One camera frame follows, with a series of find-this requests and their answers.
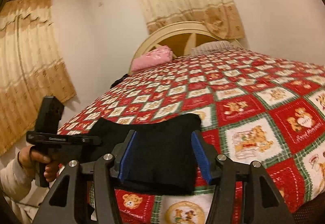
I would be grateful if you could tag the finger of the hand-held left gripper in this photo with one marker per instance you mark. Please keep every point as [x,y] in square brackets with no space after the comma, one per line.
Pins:
[81,139]

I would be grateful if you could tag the black pants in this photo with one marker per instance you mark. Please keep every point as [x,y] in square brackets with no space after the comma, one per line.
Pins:
[162,153]

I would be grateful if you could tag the person's left hand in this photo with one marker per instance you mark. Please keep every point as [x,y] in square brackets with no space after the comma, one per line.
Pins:
[38,156]

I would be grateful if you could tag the pink pillow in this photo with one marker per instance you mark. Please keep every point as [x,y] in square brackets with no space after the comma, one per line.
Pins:
[152,57]

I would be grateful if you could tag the person's left forearm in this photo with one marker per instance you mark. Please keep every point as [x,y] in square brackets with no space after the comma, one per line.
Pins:
[12,183]

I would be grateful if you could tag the dark cloth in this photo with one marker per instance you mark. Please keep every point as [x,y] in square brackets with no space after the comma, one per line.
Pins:
[118,81]

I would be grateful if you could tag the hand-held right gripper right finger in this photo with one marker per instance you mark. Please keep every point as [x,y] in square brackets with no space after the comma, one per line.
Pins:
[199,155]

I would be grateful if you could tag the striped pillow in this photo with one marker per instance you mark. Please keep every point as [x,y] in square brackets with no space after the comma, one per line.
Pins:
[213,47]

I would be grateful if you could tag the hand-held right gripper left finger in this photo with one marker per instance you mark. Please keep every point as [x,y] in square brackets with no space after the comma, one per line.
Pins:
[127,160]

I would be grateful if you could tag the bed with red patchwork cover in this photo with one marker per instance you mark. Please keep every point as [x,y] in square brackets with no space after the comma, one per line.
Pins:
[254,102]

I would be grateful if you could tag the beige wooden bed headboard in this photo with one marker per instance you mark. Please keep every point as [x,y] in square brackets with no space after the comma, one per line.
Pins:
[177,41]

